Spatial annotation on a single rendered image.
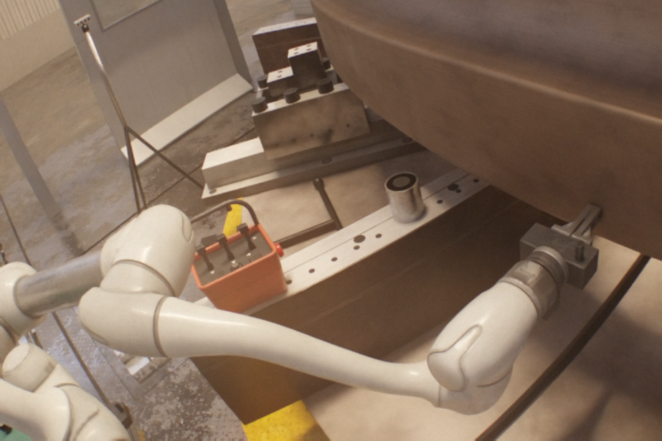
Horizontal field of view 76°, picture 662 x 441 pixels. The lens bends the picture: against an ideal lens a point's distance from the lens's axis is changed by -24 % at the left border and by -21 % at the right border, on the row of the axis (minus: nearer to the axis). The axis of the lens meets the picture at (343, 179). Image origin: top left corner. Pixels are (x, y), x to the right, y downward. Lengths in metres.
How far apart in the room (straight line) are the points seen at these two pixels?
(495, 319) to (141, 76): 3.72
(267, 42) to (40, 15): 11.49
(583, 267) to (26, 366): 0.86
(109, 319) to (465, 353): 0.52
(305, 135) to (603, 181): 1.54
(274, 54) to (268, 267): 2.38
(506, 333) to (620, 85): 0.42
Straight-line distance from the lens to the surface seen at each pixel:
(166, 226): 0.92
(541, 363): 1.42
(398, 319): 1.43
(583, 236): 0.84
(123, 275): 0.85
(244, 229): 1.18
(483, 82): 0.95
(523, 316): 0.71
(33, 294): 1.22
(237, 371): 1.32
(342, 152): 2.33
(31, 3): 14.41
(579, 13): 0.92
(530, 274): 0.74
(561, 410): 1.34
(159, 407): 2.13
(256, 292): 1.19
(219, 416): 1.97
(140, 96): 4.16
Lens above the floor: 1.49
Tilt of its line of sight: 32 degrees down
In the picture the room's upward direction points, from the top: 17 degrees counter-clockwise
